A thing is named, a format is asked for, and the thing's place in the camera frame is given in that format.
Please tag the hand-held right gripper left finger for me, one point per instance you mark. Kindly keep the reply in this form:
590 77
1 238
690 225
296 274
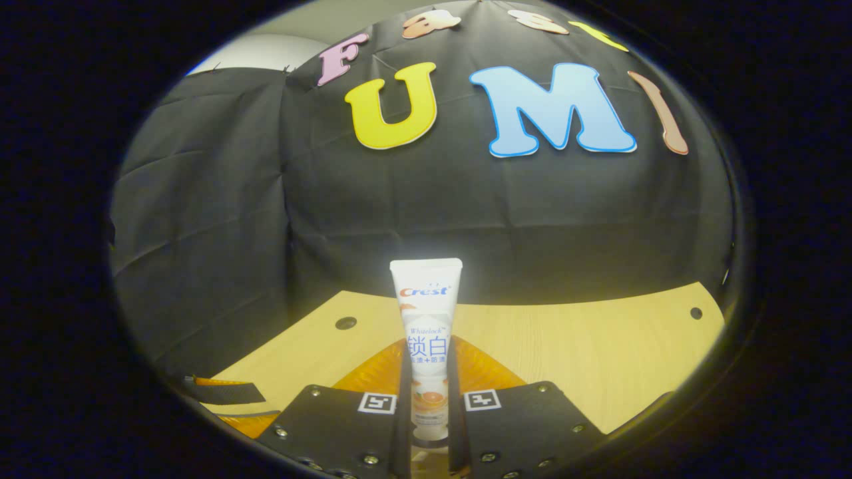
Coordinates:
346 432

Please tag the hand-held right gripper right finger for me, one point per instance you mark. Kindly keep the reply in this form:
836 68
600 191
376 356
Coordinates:
519 432

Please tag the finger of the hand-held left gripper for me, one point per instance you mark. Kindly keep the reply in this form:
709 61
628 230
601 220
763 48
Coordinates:
249 424
229 392

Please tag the white toothpaste tube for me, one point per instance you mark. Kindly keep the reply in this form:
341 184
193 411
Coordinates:
426 313

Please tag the light wooden desktop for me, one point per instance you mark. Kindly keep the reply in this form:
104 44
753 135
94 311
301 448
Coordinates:
599 359

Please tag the black backdrop cloth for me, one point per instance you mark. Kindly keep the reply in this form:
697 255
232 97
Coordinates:
532 219

